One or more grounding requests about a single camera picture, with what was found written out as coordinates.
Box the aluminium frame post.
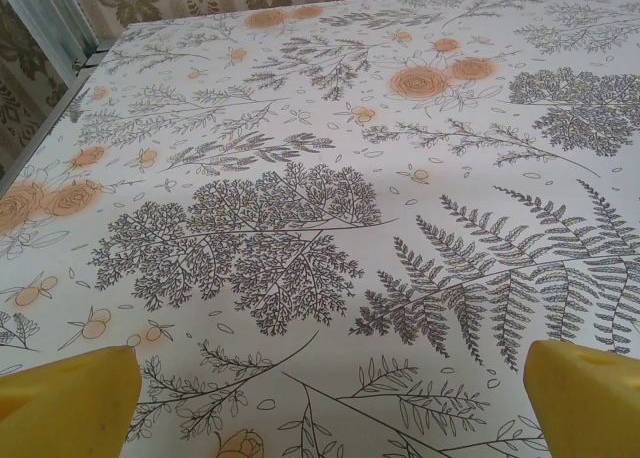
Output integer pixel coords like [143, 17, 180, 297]
[0, 0, 101, 87]

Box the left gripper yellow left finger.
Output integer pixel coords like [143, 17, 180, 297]
[0, 345, 143, 458]

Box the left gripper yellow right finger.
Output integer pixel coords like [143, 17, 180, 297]
[523, 340, 640, 458]

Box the aluminium table side rail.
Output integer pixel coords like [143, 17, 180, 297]
[0, 47, 109, 189]

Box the floral print tablecloth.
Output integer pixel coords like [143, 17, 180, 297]
[0, 0, 640, 458]

